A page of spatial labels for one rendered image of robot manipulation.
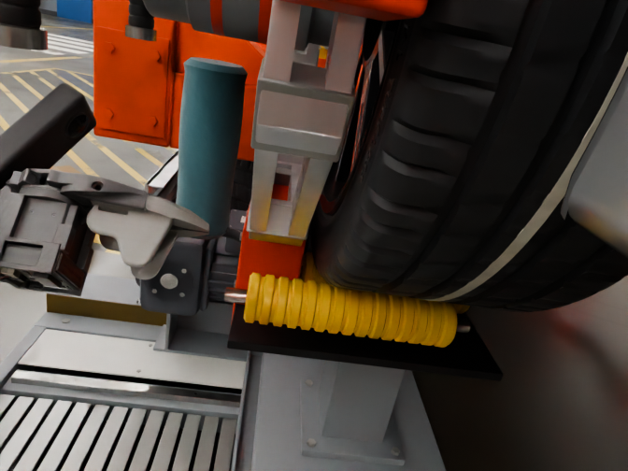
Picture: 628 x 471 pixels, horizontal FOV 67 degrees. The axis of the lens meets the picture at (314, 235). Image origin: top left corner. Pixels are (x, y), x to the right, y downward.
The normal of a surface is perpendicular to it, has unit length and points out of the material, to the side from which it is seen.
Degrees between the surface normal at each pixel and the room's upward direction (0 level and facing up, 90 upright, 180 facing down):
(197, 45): 90
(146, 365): 0
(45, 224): 45
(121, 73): 90
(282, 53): 90
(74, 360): 0
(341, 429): 90
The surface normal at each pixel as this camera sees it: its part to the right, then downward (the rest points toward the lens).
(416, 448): 0.18, -0.90
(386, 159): -0.58, -0.11
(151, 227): 0.20, -0.35
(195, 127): -0.29, 0.33
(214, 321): 0.04, 0.40
